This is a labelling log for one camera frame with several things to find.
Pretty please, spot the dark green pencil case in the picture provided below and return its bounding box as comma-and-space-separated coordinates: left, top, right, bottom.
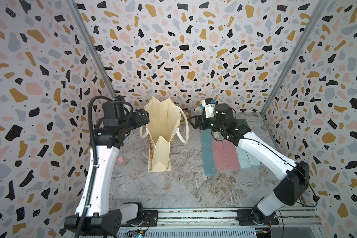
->
237, 119, 249, 127

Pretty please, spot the cream floral canvas tote bag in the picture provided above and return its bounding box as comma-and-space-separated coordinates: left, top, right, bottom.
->
139, 97, 189, 173

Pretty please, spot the pink pencil case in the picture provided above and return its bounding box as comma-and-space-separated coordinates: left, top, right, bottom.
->
211, 141, 228, 171
222, 140, 241, 171

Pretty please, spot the light teal pencil case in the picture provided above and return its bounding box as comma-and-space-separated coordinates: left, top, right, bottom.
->
247, 152, 261, 167
236, 147, 251, 170

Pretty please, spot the teal green pencil case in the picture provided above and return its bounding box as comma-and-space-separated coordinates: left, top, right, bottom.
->
201, 145, 217, 178

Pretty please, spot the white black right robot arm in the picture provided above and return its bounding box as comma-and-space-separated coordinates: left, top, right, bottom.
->
185, 99, 309, 225

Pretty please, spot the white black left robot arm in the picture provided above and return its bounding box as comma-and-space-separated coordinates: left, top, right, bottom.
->
64, 96, 149, 238

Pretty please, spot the blue toy microphone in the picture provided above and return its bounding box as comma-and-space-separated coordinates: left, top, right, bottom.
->
194, 106, 204, 116

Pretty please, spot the wooden chess board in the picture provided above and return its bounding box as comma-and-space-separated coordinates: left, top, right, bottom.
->
180, 108, 192, 125

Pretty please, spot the small pink pig toy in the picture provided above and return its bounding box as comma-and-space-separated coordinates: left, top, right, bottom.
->
117, 157, 125, 164

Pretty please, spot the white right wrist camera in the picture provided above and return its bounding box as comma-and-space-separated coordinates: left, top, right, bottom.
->
201, 98, 216, 118

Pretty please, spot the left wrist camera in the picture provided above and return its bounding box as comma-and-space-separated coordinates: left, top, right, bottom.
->
114, 95, 126, 102

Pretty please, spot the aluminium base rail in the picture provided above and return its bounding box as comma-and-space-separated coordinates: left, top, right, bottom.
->
117, 207, 327, 238

